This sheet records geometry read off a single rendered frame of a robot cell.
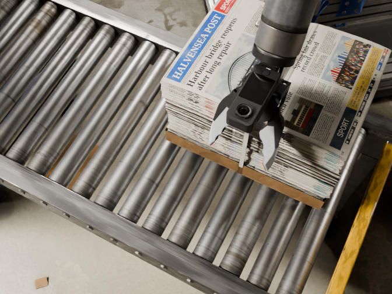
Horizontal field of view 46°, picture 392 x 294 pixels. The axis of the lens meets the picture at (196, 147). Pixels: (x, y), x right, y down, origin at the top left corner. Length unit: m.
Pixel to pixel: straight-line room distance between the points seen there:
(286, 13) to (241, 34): 0.28
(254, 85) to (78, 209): 0.54
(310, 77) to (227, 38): 0.18
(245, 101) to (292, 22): 0.13
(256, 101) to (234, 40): 0.27
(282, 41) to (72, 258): 1.41
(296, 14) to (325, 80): 0.24
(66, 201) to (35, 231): 0.90
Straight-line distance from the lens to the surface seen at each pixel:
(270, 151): 0.80
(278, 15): 0.71
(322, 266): 1.87
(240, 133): 0.91
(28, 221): 2.02
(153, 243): 1.03
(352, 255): 1.03
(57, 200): 1.11
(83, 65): 1.28
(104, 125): 1.18
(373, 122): 1.19
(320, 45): 0.98
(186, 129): 1.00
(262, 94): 0.72
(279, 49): 0.72
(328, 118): 0.87
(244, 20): 1.00
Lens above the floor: 1.80
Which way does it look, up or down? 65 degrees down
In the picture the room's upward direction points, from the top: 7 degrees counter-clockwise
